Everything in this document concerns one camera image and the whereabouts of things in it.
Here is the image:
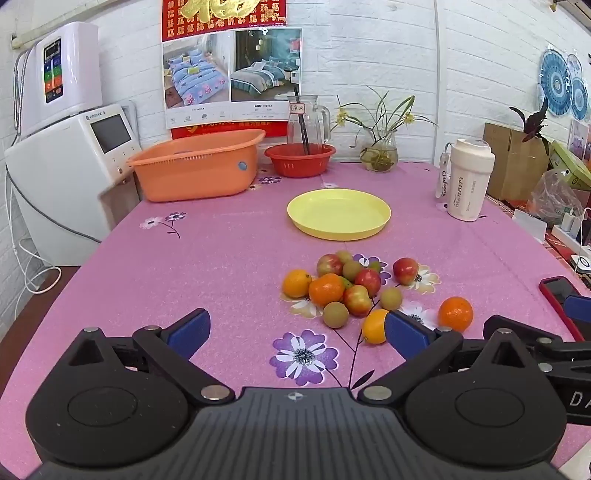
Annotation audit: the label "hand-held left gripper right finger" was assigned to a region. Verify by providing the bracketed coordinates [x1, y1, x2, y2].
[358, 310, 541, 405]

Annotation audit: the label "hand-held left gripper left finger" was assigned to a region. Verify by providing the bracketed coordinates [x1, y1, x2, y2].
[65, 308, 236, 406]

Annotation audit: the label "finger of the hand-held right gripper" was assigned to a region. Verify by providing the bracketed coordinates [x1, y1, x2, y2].
[563, 294, 591, 325]
[483, 315, 591, 365]

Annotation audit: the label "red apple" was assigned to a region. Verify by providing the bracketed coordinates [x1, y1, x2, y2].
[355, 268, 382, 297]
[393, 257, 420, 286]
[317, 254, 344, 278]
[342, 285, 374, 318]

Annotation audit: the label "yellow plate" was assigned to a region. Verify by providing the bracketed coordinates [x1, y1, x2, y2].
[287, 188, 392, 241]

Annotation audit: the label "red phone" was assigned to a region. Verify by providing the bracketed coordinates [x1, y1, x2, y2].
[539, 276, 591, 342]

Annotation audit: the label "pink floral tablecloth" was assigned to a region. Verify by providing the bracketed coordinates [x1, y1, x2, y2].
[0, 159, 591, 480]

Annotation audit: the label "white power strip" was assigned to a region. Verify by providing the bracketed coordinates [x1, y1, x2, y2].
[551, 224, 591, 252]

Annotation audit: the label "white card stand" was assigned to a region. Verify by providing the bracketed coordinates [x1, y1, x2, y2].
[512, 210, 548, 243]

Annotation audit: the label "clear plastic bag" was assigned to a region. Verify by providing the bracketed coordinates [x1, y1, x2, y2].
[527, 168, 585, 227]

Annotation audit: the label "green box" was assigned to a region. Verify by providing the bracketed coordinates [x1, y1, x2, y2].
[549, 141, 591, 191]

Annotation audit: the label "orange plastic basin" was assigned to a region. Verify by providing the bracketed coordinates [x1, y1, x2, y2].
[128, 129, 267, 203]

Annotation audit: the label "white tumbler bottle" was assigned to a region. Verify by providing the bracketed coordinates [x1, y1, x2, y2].
[447, 138, 496, 222]

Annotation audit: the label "cardboard box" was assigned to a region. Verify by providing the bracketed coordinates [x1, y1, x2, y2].
[483, 122, 550, 201]

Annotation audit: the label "glass vase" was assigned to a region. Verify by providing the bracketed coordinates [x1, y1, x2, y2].
[360, 129, 399, 174]

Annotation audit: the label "purple leaf plant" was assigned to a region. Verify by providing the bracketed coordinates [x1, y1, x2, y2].
[510, 99, 552, 155]

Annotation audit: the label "white appliance with screen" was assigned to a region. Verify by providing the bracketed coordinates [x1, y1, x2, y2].
[4, 102, 143, 267]

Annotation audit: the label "red plastic basket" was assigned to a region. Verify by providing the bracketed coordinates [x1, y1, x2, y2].
[264, 143, 337, 178]

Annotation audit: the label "green plant yellow flowers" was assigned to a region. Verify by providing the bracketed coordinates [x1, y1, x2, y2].
[336, 85, 437, 169]

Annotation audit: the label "black chopstick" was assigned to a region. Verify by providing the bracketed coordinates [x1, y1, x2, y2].
[293, 86, 307, 155]
[295, 86, 310, 154]

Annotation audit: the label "glass pitcher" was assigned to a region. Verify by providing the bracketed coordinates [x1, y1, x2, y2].
[286, 95, 332, 155]

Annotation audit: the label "white water purifier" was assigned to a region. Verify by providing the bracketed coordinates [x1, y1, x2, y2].
[21, 21, 103, 137]

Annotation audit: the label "air conditioner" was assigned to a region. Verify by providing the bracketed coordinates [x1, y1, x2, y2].
[554, 0, 591, 21]

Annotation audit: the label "white cable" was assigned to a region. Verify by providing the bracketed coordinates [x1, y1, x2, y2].
[13, 237, 64, 296]

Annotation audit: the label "white printed strap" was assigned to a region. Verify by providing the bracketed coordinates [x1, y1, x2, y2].
[435, 143, 455, 200]

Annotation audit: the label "wall picture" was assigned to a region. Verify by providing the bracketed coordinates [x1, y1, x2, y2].
[570, 120, 591, 162]

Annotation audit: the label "grey cable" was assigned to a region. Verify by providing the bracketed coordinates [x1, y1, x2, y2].
[4, 164, 103, 244]

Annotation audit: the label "medium blue round wall decoration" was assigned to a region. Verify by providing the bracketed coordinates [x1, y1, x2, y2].
[571, 76, 589, 121]

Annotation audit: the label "large blue round wall decoration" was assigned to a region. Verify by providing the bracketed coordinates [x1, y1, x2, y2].
[539, 48, 573, 112]

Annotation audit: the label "wall calendar poster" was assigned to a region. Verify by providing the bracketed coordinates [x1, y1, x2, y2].
[161, 0, 303, 140]

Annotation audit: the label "white wall pipe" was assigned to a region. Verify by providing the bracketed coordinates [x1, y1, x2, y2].
[432, 0, 445, 167]

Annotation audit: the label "grey hose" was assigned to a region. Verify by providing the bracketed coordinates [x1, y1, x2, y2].
[13, 48, 31, 137]

